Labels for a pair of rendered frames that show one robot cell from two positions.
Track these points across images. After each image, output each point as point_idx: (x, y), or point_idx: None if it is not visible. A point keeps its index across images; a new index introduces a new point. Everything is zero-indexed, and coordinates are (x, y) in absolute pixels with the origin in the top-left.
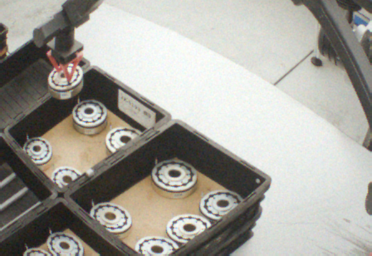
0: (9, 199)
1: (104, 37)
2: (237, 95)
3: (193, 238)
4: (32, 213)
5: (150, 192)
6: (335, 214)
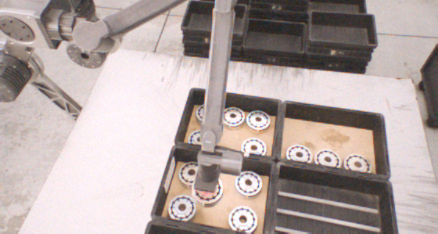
0: (300, 214)
1: None
2: (77, 181)
3: (250, 97)
4: (307, 166)
5: None
6: (159, 88)
